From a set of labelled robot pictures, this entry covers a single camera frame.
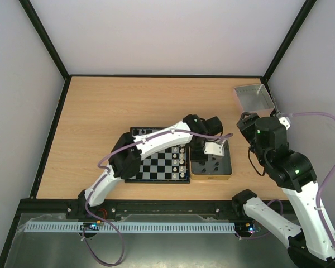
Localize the gold metal tin tray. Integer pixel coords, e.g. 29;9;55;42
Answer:
190;140;233;180

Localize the black white chess board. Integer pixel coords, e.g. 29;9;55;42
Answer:
125;127;191;185

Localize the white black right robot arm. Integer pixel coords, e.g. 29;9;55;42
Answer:
232;112;335;267

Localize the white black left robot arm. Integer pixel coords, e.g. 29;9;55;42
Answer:
78;114;233;207

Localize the white chess piece row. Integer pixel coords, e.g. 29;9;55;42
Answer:
172;146;186;180

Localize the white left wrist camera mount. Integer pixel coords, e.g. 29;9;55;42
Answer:
204;142;225;157

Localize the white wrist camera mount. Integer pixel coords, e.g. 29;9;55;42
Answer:
204;142;225;157
276;112;291;130

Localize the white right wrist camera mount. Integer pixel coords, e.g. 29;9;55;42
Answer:
276;112;291;130

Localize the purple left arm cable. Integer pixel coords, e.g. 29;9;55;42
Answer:
85;132;234;265

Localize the black frame post right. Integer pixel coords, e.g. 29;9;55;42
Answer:
263;0;317;82

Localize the black frame post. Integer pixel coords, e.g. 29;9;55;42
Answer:
263;0;317;82
18;0;71;82

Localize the white slotted cable duct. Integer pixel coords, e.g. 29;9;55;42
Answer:
23;222;235;234

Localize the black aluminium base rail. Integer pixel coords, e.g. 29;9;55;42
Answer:
16;198;316;220

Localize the black frame post left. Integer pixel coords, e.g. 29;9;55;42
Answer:
18;0;71;82

